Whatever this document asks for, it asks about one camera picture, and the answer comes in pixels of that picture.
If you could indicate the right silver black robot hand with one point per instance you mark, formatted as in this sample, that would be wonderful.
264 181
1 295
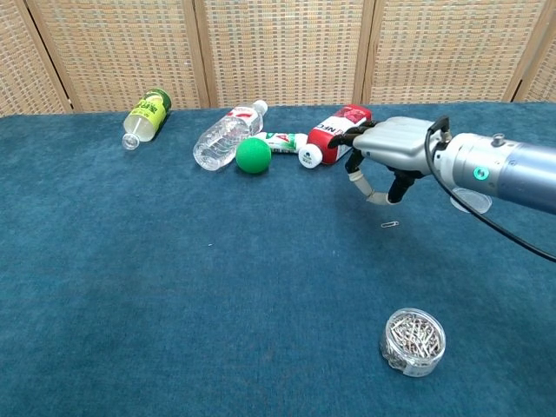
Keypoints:
391 143

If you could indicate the silver paper clip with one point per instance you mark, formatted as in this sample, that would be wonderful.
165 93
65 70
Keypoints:
390 224

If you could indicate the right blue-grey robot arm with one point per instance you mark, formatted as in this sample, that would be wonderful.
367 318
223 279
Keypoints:
512 169

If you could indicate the red white juice bottle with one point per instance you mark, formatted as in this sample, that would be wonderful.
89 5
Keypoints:
330 130

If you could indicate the clear round plastic lid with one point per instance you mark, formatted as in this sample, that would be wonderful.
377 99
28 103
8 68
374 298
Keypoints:
475 204

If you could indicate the white toothpaste tube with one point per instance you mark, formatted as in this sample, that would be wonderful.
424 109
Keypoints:
282 142

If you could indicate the green ball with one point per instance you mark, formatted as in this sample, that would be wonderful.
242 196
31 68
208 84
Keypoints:
253 156

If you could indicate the woven rattan folding screen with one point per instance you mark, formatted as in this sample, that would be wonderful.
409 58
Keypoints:
278 52

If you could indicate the clear plastic water bottle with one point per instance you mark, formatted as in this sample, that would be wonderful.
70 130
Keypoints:
221 139

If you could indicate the clear round paper clip container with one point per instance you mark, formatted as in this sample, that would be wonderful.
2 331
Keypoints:
412 343

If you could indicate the yellow-green label drink bottle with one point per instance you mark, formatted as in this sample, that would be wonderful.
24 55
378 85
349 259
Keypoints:
147 115

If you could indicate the blue felt table cover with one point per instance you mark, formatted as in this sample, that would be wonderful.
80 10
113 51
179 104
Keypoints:
174 282

